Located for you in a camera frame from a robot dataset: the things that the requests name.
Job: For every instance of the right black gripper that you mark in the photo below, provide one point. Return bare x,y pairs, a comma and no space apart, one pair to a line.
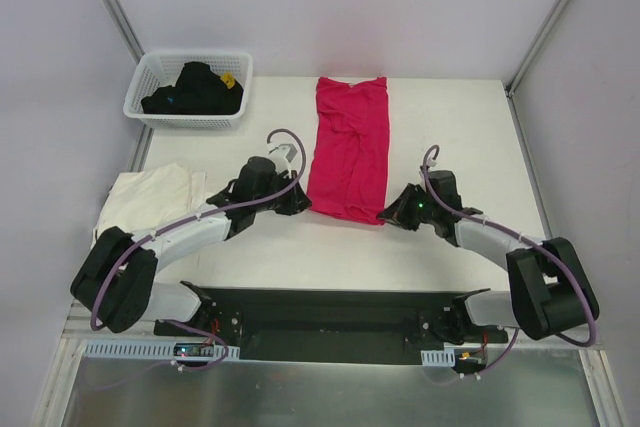
400,212

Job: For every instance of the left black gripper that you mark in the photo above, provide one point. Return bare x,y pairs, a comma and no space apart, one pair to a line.
291,195

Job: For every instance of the pink t shirt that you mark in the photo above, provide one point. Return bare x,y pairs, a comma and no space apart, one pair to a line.
349,172

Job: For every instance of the white t shirt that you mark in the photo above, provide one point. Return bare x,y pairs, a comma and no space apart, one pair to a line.
142,200

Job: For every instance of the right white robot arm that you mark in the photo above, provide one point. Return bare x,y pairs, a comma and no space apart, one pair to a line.
549,293

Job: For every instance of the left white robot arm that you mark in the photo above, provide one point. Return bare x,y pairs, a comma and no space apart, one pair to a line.
117,280

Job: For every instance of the black t shirt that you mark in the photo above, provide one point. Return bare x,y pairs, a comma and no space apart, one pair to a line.
198,91

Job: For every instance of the white plastic laundry basket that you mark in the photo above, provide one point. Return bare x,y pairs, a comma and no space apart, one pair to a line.
161,68

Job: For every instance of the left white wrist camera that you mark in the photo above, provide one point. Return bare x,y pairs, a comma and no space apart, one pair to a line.
282,155

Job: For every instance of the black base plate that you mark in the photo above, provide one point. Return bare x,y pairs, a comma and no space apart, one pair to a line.
358,327

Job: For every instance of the right white cable duct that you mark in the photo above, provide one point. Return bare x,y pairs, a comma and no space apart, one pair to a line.
445,358

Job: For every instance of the white cable duct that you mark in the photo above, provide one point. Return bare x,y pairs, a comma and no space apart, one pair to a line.
159,350
445,358

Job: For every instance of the left white cable duct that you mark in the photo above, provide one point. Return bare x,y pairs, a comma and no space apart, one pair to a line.
159,350

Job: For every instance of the left aluminium frame post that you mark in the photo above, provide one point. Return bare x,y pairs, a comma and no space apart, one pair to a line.
107,2

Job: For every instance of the aluminium frame post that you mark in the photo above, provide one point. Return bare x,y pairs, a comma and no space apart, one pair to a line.
107,2
542,36

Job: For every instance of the right aluminium frame post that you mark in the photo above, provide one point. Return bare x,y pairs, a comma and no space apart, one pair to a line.
542,36

